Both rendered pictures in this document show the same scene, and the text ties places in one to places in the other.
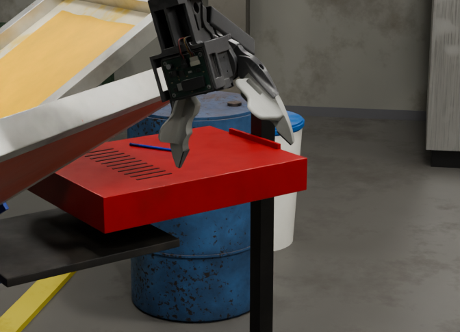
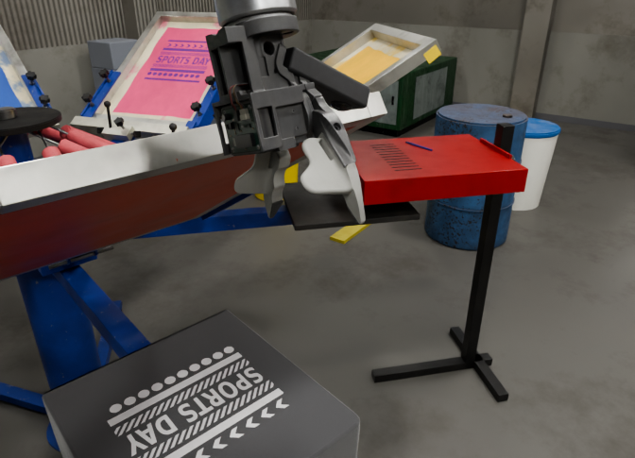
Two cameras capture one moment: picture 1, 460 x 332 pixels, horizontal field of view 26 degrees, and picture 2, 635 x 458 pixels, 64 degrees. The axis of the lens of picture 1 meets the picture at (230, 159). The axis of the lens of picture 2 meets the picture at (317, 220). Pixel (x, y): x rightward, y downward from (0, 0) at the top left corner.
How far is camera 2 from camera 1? 0.70 m
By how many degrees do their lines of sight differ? 25
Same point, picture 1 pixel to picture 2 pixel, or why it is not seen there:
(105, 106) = (216, 144)
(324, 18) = (597, 59)
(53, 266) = (327, 221)
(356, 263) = (577, 228)
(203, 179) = (441, 176)
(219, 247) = (480, 207)
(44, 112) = (123, 150)
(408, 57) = not seen: outside the picture
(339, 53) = (604, 84)
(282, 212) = (533, 187)
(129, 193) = (384, 180)
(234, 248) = not seen: hidden behind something
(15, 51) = not seen: hidden behind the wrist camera
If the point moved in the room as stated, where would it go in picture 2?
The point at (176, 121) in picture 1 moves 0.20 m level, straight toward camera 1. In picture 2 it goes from (261, 173) to (144, 259)
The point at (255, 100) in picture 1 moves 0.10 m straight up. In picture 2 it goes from (318, 167) to (318, 53)
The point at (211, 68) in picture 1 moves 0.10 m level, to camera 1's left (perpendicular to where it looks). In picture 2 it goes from (257, 126) to (164, 114)
